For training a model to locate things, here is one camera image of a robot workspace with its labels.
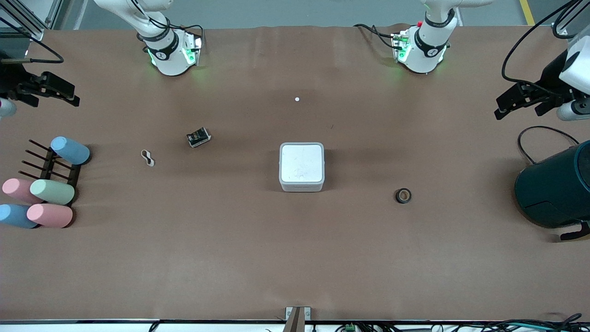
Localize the white square trash bin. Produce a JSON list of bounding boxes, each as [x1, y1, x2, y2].
[[279, 142, 325, 193]]

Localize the black appliance power cable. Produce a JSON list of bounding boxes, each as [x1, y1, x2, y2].
[[517, 125, 580, 165]]

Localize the black snack wrapper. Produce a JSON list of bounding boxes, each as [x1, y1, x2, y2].
[[186, 127, 212, 148]]

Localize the base connector block green light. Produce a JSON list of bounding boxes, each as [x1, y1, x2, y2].
[[391, 30, 411, 63], [182, 35, 203, 66]]

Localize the black base cable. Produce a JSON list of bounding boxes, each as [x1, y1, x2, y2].
[[354, 23, 401, 50]]

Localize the light blue plastic cup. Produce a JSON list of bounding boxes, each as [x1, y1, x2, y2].
[[0, 204, 38, 229], [50, 136, 91, 166]]

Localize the brown table cover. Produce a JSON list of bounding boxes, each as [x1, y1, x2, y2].
[[0, 23, 590, 322]]

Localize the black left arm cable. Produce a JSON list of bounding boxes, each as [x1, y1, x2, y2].
[[501, 0, 582, 84]]

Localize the dark teal round appliance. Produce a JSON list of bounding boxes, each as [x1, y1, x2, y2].
[[514, 140, 590, 229]]

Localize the aluminium frame profile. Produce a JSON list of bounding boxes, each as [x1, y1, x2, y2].
[[0, 0, 47, 42], [551, 0, 590, 38]]

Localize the metal mount bracket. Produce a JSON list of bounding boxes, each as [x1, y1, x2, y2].
[[285, 306, 311, 332]]

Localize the white bin lid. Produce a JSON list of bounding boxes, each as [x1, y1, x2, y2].
[[282, 144, 323, 182]]

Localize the black peg cup rack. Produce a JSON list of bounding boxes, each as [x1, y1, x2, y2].
[[18, 139, 82, 204]]

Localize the black cable bundle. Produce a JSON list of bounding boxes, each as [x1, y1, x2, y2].
[[477, 313, 590, 332]]

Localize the black curved handle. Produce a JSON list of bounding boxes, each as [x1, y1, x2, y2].
[[560, 221, 590, 242]]

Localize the pink plastic cup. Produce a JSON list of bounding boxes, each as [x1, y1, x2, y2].
[[26, 203, 74, 229], [2, 178, 43, 204]]

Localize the pale green plastic cup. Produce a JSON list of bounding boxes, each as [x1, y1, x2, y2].
[[29, 179, 76, 206]]

